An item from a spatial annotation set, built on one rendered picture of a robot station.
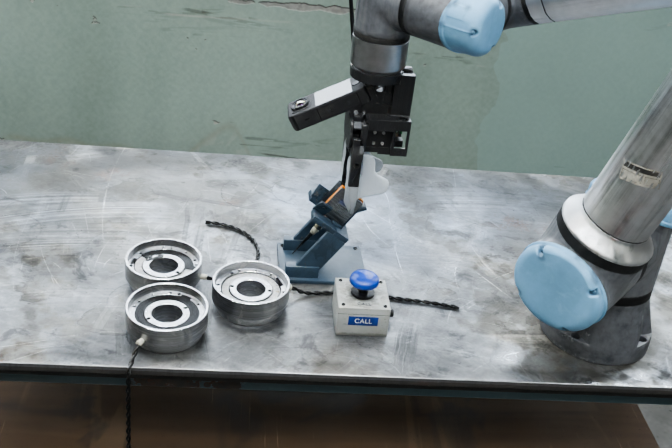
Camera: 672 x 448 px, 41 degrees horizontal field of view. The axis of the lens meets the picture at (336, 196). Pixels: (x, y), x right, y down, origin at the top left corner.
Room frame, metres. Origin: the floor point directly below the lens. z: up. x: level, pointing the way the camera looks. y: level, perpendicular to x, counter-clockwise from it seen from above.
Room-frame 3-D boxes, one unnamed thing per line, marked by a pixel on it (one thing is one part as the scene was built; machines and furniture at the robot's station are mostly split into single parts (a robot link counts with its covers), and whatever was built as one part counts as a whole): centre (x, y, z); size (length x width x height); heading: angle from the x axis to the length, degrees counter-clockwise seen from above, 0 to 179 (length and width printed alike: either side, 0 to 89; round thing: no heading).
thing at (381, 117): (1.14, -0.04, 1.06); 0.09 x 0.08 x 0.12; 98
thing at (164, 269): (1.04, 0.23, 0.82); 0.10 x 0.10 x 0.04
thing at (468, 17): (1.09, -0.13, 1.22); 0.11 x 0.11 x 0.08; 54
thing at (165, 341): (0.93, 0.20, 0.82); 0.10 x 0.10 x 0.04
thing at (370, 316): (1.01, -0.06, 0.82); 0.08 x 0.07 x 0.05; 97
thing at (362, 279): (1.01, -0.05, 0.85); 0.04 x 0.04 x 0.05
